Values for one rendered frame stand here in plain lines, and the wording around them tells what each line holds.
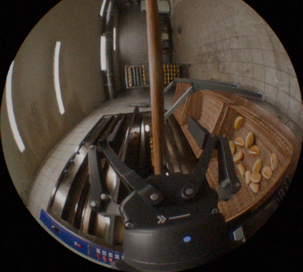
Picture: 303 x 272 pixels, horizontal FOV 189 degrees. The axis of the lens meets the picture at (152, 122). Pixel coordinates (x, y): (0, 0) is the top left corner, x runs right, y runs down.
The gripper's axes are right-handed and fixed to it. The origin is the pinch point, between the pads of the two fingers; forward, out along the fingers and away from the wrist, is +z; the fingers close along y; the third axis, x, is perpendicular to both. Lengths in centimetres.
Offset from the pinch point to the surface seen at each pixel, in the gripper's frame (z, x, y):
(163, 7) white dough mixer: 386, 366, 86
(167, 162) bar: 7.2, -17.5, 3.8
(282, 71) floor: 7, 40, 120
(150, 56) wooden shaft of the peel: 5.3, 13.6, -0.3
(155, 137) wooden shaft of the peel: 5.0, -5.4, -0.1
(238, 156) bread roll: 14, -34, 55
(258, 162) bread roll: -4, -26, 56
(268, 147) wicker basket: -4, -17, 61
